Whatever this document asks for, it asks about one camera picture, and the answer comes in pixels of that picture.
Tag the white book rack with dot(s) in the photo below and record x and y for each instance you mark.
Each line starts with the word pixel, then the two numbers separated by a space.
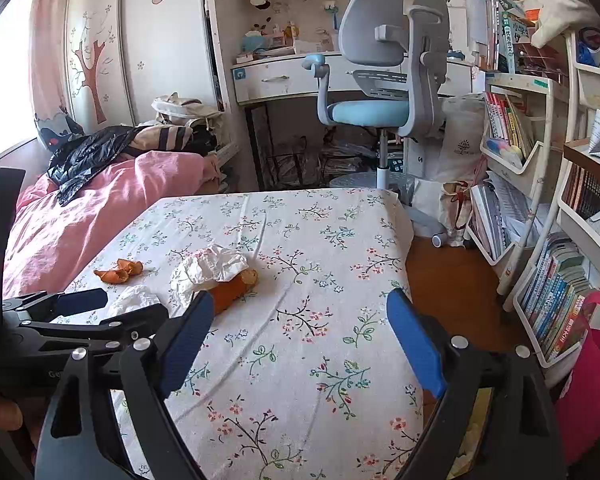
pixel 564 264
pixel 525 96

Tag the wardrobe with tree decal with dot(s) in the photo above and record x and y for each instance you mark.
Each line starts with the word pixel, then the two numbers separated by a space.
pixel 122 54

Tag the white shopping bag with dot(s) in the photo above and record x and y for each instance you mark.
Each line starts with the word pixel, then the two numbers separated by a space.
pixel 459 152

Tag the striped pillow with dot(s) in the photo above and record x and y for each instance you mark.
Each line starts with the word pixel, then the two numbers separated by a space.
pixel 162 138

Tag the pink curtain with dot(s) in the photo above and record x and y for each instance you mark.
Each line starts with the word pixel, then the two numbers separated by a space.
pixel 47 66

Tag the pink duvet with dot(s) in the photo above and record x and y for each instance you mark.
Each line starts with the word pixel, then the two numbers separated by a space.
pixel 50 244

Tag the grey blue desk chair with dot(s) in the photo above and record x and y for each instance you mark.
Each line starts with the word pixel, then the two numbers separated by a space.
pixel 401 54

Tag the orange peel piece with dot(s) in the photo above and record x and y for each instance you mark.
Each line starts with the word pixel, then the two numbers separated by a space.
pixel 124 270

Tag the black plastic bag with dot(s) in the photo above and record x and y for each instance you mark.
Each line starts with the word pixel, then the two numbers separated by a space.
pixel 82 158

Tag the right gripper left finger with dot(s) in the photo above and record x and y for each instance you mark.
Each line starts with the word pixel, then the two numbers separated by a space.
pixel 150 370

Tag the white tissue on bed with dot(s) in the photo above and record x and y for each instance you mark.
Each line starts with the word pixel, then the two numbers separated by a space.
pixel 131 299

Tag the person left hand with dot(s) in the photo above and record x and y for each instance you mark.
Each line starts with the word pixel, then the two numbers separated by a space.
pixel 10 416

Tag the floral bed sheet mattress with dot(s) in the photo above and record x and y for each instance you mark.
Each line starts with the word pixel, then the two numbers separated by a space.
pixel 302 378

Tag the yellow trash bin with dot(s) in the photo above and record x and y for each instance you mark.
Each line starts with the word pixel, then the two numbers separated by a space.
pixel 473 435

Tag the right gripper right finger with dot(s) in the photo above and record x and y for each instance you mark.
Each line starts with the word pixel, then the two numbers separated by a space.
pixel 454 372

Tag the red tote bag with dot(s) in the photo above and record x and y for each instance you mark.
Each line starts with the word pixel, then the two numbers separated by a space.
pixel 578 408

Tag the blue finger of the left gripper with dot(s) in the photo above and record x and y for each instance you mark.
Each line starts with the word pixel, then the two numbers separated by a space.
pixel 73 303

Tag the beige canvas bag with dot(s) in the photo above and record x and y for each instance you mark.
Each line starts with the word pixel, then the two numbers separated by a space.
pixel 180 111

